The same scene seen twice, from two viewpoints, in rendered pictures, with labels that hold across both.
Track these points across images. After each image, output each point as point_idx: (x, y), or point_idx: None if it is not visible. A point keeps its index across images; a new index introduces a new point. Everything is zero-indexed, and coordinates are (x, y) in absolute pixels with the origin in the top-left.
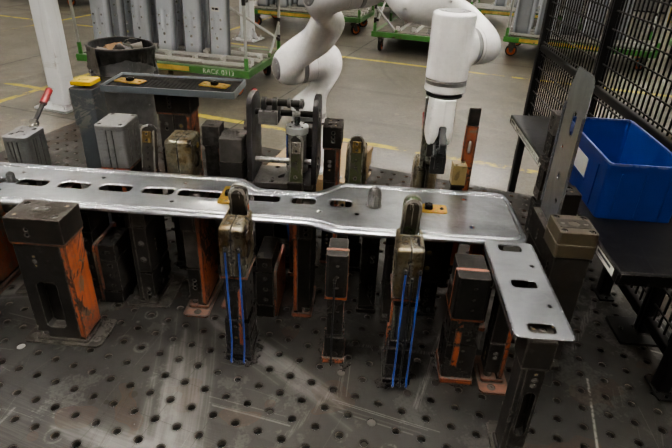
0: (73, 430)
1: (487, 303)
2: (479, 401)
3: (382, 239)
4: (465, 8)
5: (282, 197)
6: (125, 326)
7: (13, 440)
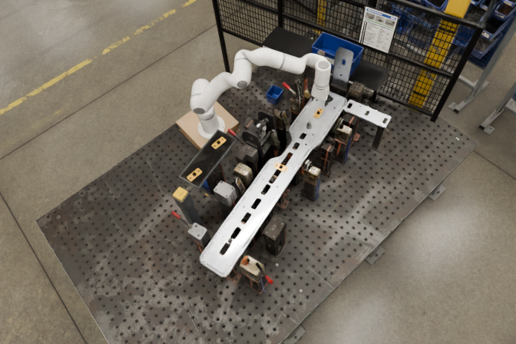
0: (325, 249)
1: None
2: (358, 143)
3: None
4: (312, 56)
5: (290, 151)
6: None
7: (322, 266)
